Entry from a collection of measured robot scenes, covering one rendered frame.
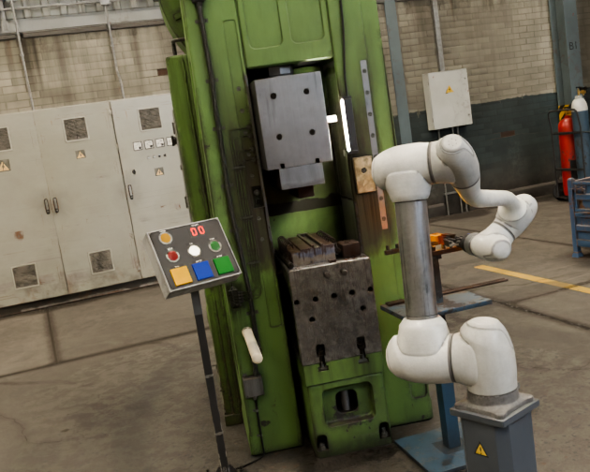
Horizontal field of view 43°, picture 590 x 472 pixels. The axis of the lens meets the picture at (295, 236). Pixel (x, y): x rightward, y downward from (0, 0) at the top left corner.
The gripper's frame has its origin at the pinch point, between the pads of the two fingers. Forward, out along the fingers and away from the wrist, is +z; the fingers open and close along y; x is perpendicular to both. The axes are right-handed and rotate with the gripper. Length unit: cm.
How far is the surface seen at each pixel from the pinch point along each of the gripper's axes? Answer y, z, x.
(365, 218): -13, 57, 7
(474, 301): 13.2, 9.4, -30.3
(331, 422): -47, 48, -83
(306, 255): -47, 48, -3
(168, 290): -113, 28, -3
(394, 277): -3, 57, -23
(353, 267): -28.6, 39.4, -11.2
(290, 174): -49, 47, 34
